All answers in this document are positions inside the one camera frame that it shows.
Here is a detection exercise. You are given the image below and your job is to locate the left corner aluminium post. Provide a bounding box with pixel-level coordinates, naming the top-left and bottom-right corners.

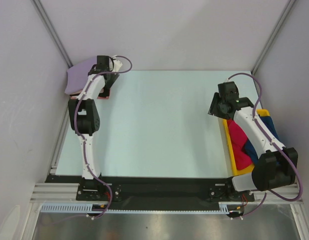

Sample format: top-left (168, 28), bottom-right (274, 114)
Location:
top-left (30, 0), bottom-right (73, 68)

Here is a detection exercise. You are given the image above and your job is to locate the navy blue t shirt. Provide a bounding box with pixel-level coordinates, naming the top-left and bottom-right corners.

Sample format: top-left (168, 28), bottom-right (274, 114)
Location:
top-left (244, 116), bottom-right (280, 165)

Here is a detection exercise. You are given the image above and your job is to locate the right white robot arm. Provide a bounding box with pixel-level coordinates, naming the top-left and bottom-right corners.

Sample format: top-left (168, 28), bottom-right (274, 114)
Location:
top-left (208, 81), bottom-right (298, 201)

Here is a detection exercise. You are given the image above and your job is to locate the purple t shirt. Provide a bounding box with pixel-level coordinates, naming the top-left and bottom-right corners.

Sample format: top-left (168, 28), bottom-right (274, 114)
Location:
top-left (64, 56), bottom-right (97, 95)

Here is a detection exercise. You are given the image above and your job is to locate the right corner aluminium post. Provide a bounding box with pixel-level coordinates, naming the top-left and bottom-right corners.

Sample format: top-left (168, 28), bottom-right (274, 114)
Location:
top-left (250, 0), bottom-right (298, 75)

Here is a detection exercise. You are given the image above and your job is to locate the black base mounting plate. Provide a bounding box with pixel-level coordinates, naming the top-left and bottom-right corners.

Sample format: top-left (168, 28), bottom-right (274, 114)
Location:
top-left (45, 175), bottom-right (255, 211)

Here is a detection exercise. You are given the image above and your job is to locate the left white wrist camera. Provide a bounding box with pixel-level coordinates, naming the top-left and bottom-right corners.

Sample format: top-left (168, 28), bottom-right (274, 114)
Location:
top-left (111, 55), bottom-right (123, 73)

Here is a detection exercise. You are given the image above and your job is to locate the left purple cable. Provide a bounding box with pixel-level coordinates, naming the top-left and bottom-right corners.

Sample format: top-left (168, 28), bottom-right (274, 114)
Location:
top-left (73, 55), bottom-right (133, 221)

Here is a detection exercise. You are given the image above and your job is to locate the folded black t shirt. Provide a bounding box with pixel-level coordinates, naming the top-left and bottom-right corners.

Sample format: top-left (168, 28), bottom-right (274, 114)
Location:
top-left (97, 87), bottom-right (111, 99)

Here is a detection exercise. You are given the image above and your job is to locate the purple cable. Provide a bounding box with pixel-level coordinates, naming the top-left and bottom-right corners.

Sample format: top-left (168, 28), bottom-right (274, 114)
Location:
top-left (225, 72), bottom-right (303, 221)
top-left (73, 55), bottom-right (133, 221)

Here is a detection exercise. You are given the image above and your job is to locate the yellow plastic bin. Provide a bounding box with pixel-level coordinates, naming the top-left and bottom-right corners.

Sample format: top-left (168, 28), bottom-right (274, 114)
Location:
top-left (222, 119), bottom-right (255, 176)

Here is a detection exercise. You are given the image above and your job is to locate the corner aluminium post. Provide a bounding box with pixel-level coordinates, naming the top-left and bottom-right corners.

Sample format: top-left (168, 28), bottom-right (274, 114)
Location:
top-left (30, 0), bottom-right (73, 68)
top-left (250, 0), bottom-right (298, 75)

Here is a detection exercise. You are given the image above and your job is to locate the folded pink t shirt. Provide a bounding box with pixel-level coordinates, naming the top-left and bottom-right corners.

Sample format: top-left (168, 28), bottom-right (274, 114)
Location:
top-left (70, 87), bottom-right (111, 99)

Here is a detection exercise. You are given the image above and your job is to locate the aluminium frame rail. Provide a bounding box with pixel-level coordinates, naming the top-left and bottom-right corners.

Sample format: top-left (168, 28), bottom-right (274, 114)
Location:
top-left (30, 183), bottom-right (79, 203)

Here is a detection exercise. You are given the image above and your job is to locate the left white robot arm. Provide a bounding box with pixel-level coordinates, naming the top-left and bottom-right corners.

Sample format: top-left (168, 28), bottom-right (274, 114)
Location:
top-left (65, 55), bottom-right (123, 180)

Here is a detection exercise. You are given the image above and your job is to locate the slotted cable duct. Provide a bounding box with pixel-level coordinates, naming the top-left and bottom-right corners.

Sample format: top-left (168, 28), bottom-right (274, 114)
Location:
top-left (40, 203), bottom-right (243, 215)

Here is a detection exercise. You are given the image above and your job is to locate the red t shirt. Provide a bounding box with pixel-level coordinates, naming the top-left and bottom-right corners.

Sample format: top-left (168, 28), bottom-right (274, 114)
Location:
top-left (227, 119), bottom-right (253, 171)

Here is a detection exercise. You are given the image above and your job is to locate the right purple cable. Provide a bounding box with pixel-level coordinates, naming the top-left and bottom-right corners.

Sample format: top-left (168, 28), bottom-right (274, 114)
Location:
top-left (225, 72), bottom-right (303, 221)

